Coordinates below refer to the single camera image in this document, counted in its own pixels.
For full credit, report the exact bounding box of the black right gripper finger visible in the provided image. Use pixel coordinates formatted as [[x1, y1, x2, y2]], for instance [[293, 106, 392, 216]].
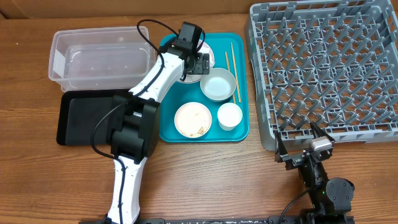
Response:
[[310, 121, 335, 143], [275, 131, 289, 162]]

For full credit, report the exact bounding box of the pinkish small bowl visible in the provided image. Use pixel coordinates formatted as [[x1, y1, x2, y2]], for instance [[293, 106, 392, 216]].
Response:
[[174, 102, 212, 139]]

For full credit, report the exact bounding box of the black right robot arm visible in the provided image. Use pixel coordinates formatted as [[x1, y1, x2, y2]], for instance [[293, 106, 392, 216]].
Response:
[[275, 122, 355, 223]]

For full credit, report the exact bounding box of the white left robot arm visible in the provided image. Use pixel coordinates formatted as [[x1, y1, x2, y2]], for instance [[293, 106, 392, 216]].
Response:
[[104, 22, 210, 223]]

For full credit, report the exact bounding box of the grey dishwasher rack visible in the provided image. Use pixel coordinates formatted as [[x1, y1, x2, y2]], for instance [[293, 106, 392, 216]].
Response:
[[246, 0, 397, 151]]

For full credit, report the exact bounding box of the white flat plate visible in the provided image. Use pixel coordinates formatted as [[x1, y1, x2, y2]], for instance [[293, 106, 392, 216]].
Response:
[[177, 42, 215, 83]]

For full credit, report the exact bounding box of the left wooden chopstick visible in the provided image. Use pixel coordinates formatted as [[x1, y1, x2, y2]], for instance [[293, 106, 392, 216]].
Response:
[[224, 51, 236, 104]]

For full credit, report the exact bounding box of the wooden chopstick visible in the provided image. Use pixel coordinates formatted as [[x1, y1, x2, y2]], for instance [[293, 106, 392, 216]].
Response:
[[224, 51, 236, 104], [231, 42, 241, 103]]

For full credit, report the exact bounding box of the grey-white bowl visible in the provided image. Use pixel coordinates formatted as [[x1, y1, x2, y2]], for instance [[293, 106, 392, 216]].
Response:
[[200, 68, 236, 102]]

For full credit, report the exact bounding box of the right wooden chopstick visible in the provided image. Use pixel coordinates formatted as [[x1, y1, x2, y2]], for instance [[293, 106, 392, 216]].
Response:
[[231, 42, 241, 103]]

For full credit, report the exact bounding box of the teal plastic tray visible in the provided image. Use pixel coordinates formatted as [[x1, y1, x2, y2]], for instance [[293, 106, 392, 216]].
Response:
[[158, 32, 251, 143]]

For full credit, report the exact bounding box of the white paper cup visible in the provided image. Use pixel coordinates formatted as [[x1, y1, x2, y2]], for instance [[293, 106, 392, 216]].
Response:
[[217, 103, 243, 131]]

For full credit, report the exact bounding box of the clear plastic bin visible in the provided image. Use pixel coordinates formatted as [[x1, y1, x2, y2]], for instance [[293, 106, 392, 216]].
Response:
[[48, 26, 156, 91]]

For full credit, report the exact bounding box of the black plastic tray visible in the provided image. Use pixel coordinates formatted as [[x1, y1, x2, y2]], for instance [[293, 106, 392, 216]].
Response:
[[56, 89, 128, 146]]

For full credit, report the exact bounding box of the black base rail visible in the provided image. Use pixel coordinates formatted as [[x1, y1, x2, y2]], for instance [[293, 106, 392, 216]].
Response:
[[78, 216, 355, 224]]

